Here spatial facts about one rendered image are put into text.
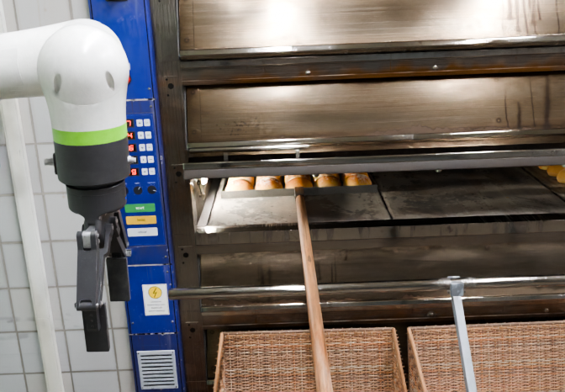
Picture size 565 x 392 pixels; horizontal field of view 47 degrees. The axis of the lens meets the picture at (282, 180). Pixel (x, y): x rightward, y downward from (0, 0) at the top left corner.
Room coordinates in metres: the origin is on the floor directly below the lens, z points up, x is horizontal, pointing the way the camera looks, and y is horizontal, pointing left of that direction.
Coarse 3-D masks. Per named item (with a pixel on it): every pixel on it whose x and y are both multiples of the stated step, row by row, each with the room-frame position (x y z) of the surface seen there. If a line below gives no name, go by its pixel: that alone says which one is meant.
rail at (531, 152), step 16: (256, 160) 1.71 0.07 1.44; (272, 160) 1.71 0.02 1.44; (288, 160) 1.71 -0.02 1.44; (304, 160) 1.71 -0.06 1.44; (320, 160) 1.71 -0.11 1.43; (336, 160) 1.71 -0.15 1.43; (352, 160) 1.71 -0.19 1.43; (368, 160) 1.71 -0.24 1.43; (384, 160) 1.70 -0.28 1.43; (400, 160) 1.70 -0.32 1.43; (416, 160) 1.70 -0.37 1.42; (432, 160) 1.70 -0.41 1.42
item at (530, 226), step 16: (272, 224) 1.90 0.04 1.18; (288, 224) 1.90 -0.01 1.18; (320, 224) 1.89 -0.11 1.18; (336, 224) 1.88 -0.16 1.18; (352, 224) 1.88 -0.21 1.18; (368, 224) 1.87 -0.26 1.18; (384, 224) 1.86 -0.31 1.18; (400, 224) 1.86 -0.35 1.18; (416, 224) 1.85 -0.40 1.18; (432, 224) 1.85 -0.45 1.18; (448, 224) 1.85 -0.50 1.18; (464, 224) 1.84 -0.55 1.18; (480, 224) 1.84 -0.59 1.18; (496, 224) 1.84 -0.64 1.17; (512, 224) 1.84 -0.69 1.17; (528, 224) 1.84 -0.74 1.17; (544, 224) 1.84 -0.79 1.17; (560, 224) 1.84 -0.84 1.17; (208, 240) 1.85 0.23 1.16; (224, 240) 1.85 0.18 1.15; (240, 240) 1.85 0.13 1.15; (256, 240) 1.85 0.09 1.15; (272, 240) 1.85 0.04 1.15; (288, 240) 1.85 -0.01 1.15; (320, 240) 1.85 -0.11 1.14
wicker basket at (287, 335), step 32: (224, 352) 1.81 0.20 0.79; (256, 352) 1.80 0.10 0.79; (288, 352) 1.80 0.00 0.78; (352, 352) 1.80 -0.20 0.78; (384, 352) 1.79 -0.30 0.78; (224, 384) 1.78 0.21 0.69; (256, 384) 1.78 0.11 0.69; (288, 384) 1.78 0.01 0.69; (352, 384) 1.77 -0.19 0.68; (384, 384) 1.77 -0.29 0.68
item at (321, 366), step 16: (304, 208) 1.96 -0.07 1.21; (304, 224) 1.82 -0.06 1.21; (304, 240) 1.69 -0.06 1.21; (304, 256) 1.59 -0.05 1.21; (304, 272) 1.50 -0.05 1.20; (320, 320) 1.25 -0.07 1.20; (320, 336) 1.19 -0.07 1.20; (320, 352) 1.12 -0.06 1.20; (320, 368) 1.07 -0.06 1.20; (320, 384) 1.02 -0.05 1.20
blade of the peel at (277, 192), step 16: (368, 176) 2.36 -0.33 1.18; (224, 192) 2.17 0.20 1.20; (240, 192) 2.17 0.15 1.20; (256, 192) 2.17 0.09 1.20; (272, 192) 2.17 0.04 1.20; (288, 192) 2.17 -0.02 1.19; (304, 192) 2.17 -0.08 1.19; (320, 192) 2.17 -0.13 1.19; (336, 192) 2.17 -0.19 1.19; (352, 192) 2.17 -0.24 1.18; (368, 192) 2.17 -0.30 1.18
